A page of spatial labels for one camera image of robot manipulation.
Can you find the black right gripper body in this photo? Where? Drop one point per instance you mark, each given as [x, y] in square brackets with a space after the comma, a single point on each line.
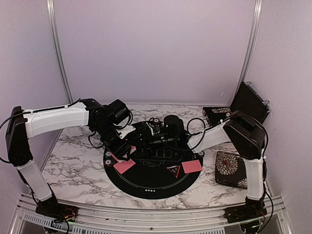
[166, 141]

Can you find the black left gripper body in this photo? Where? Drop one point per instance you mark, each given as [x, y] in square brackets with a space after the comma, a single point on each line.
[106, 133]

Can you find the green chip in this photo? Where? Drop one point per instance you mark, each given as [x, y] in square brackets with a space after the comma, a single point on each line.
[107, 155]

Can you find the red triangle all-in marker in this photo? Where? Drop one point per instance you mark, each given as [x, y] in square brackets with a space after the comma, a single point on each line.
[174, 170]

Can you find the red playing card deck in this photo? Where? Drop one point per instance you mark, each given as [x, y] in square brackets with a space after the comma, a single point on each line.
[123, 153]

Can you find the red card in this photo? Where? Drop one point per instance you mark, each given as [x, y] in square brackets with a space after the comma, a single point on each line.
[122, 166]
[192, 166]

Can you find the red chip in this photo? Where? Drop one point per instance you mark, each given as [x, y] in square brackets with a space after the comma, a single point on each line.
[108, 163]

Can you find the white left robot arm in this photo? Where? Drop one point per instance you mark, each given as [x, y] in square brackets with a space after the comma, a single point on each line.
[31, 135]

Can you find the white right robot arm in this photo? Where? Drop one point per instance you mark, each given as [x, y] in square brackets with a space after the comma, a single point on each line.
[247, 135]

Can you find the round black poker mat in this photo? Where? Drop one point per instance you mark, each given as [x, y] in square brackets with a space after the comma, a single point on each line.
[149, 178]

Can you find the floral patterned pouch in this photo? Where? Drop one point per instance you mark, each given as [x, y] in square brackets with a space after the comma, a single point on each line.
[230, 170]

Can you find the black poker chip case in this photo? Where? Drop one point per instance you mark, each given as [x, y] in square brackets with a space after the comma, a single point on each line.
[246, 100]

